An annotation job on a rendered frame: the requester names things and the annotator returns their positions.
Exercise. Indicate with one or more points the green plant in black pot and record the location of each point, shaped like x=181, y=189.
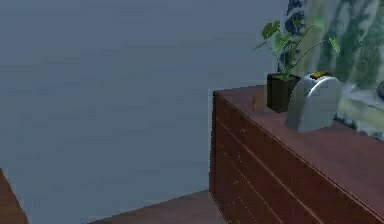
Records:
x=279, y=93

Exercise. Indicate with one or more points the red-brown wooden dresser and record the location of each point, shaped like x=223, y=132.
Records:
x=300, y=166

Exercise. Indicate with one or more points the silver toaster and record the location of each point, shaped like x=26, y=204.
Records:
x=313, y=103

